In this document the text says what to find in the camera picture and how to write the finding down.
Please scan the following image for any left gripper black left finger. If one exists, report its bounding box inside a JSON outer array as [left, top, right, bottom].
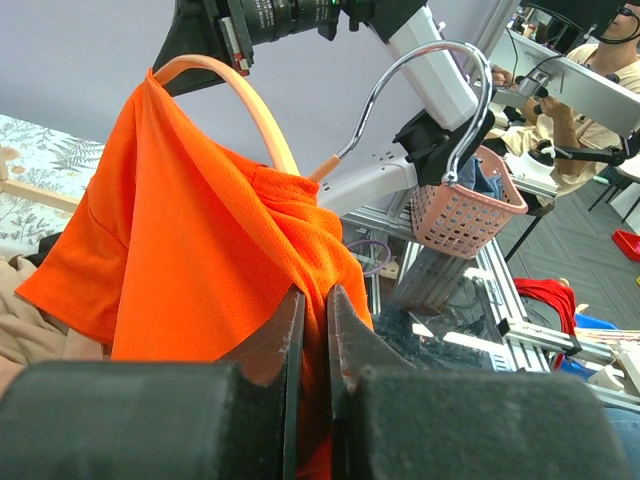
[[1, 289, 305, 479]]

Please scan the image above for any orange wavy hanger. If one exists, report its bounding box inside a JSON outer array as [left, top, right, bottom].
[[153, 40, 493, 185]]

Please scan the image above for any beige garment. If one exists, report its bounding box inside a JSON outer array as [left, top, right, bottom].
[[1, 256, 110, 391]]

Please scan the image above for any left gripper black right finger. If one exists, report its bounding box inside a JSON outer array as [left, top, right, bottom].
[[327, 286, 630, 479]]

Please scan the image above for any orange t shirt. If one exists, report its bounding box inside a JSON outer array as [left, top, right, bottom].
[[17, 76, 371, 479]]

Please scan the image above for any pink plastic basket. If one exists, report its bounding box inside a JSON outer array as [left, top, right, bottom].
[[410, 146, 528, 260]]

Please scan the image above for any aluminium rail frame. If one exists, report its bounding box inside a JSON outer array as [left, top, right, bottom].
[[343, 208, 639, 373]]

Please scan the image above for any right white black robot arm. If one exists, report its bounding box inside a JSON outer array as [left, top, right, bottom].
[[152, 1, 492, 215]]

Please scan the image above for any wooden clothes rack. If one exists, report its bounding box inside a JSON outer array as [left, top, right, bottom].
[[1, 159, 80, 213]]

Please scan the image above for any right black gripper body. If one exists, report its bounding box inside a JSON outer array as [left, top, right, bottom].
[[216, 0, 340, 65]]

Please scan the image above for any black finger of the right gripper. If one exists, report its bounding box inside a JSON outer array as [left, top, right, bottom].
[[151, 0, 251, 97]]

